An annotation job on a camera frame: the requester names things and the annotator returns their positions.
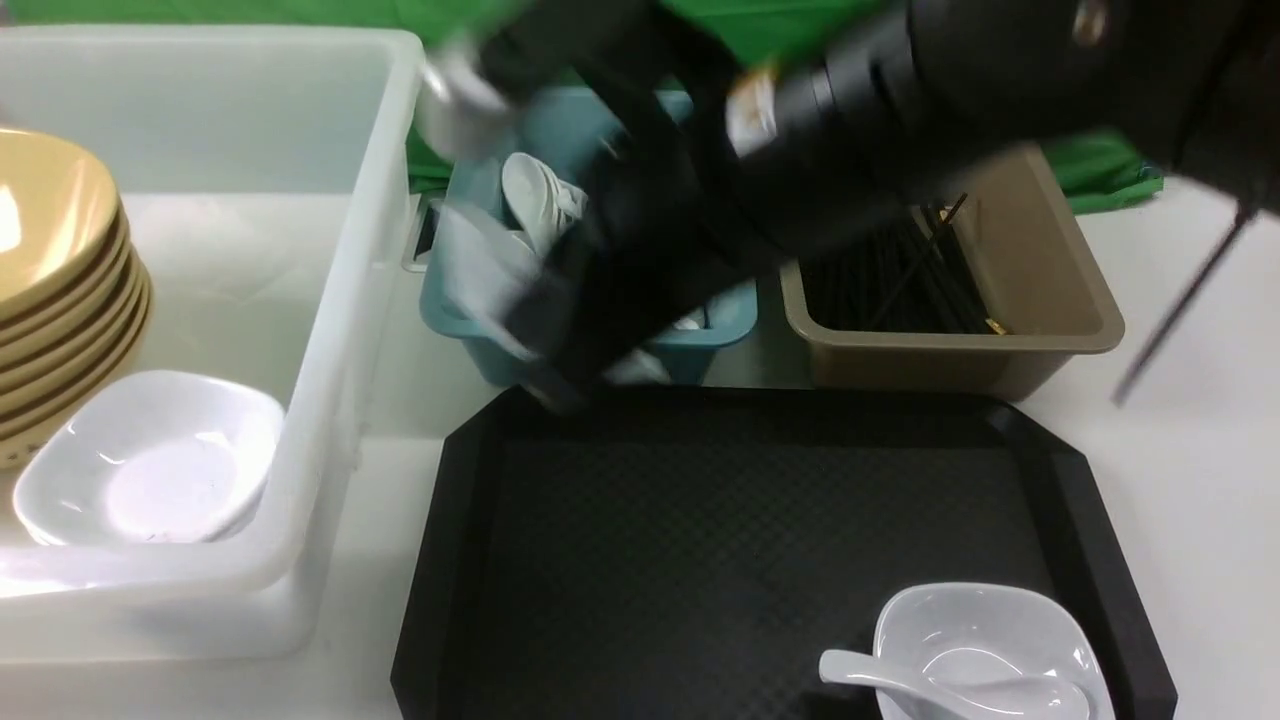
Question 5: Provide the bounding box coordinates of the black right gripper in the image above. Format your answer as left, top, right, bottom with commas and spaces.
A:
419, 1, 799, 410

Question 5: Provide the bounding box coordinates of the white square dish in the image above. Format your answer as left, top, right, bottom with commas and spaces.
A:
872, 582, 1117, 719

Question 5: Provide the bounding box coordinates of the white soup spoon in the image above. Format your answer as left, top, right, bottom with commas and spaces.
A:
818, 650, 1092, 719

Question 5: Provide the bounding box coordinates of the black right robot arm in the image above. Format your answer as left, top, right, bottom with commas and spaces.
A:
415, 1, 1277, 409

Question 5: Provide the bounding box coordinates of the pile of white spoons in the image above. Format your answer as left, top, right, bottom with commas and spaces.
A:
500, 152, 710, 331

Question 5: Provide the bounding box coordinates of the teal plastic bin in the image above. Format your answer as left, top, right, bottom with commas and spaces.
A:
419, 87, 758, 387

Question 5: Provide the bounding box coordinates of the pile of black chopsticks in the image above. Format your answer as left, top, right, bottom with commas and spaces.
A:
799, 193, 1009, 336

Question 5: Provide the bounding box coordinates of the black serving tray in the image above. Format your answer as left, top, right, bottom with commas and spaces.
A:
390, 387, 1178, 719

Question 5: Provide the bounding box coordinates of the brown plastic bin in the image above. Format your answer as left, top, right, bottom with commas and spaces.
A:
780, 145, 1125, 401

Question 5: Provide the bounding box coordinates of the white plastic tub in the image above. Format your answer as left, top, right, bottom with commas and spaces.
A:
1, 26, 424, 665

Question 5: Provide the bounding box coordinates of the green cloth backdrop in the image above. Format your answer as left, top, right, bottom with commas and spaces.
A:
3, 1, 1164, 214

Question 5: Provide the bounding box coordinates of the white dish in tub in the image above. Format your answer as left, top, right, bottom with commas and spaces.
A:
13, 370, 285, 546

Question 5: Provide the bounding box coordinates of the stack of tan bowls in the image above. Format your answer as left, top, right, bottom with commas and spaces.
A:
1, 128, 154, 471

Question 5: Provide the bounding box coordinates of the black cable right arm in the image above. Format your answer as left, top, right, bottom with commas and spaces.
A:
1112, 205, 1256, 406

